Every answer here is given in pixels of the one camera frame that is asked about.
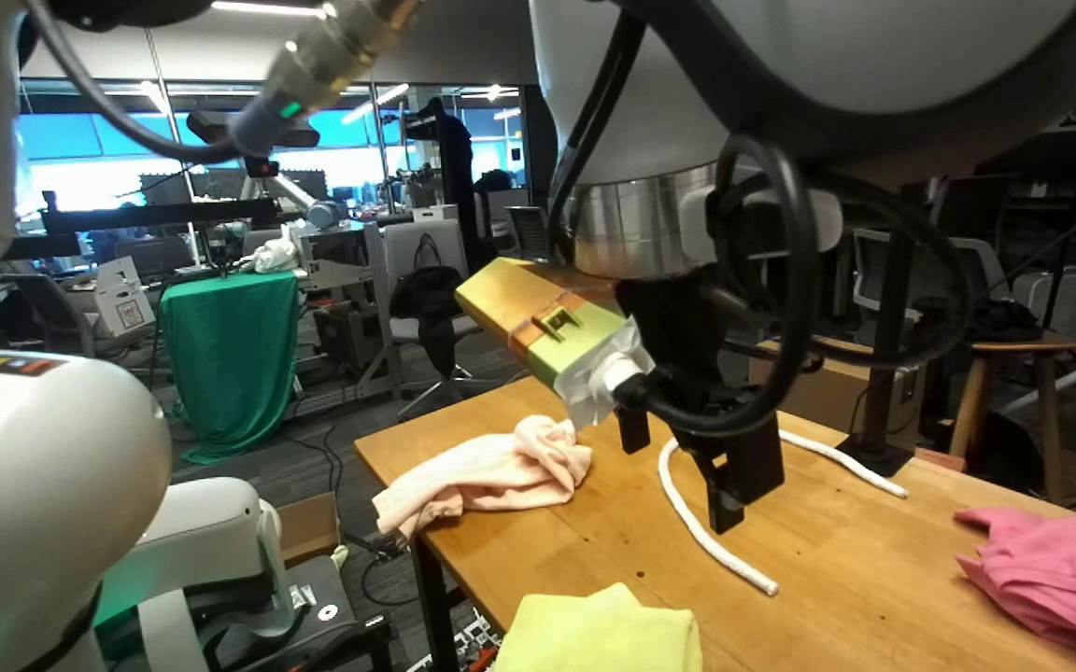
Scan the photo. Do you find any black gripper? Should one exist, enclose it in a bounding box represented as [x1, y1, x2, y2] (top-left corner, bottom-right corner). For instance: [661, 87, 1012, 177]
[615, 273, 810, 535]

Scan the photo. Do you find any pale peach cloth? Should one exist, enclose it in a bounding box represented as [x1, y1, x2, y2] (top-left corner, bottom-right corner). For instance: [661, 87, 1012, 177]
[372, 415, 595, 538]

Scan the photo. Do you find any yellow cloth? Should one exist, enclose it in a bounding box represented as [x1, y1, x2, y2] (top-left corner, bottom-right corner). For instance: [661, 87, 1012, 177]
[493, 581, 703, 672]

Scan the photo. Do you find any pink cloth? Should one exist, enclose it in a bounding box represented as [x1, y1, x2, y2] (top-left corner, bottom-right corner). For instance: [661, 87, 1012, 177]
[957, 508, 1076, 648]

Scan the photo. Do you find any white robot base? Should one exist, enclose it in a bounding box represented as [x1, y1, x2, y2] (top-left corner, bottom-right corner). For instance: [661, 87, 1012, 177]
[0, 349, 301, 672]

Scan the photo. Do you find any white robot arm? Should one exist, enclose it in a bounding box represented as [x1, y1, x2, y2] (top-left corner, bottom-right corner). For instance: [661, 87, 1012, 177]
[0, 0, 1076, 257]

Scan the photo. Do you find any black background office chair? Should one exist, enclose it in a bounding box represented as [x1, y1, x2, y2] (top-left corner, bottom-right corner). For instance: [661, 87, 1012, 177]
[389, 263, 473, 415]

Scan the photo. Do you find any wooden stool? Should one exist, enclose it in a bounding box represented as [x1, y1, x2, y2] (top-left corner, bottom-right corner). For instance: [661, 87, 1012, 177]
[944, 335, 1076, 500]

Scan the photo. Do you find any green draped cloth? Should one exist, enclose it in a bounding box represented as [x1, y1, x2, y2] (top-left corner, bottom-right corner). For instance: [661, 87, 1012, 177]
[161, 273, 298, 464]

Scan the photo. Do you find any white rope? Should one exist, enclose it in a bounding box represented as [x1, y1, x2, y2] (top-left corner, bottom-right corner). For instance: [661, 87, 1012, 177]
[653, 424, 910, 602]

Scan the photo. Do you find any black camera pole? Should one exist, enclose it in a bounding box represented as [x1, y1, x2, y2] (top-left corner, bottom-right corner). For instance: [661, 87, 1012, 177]
[839, 194, 915, 477]

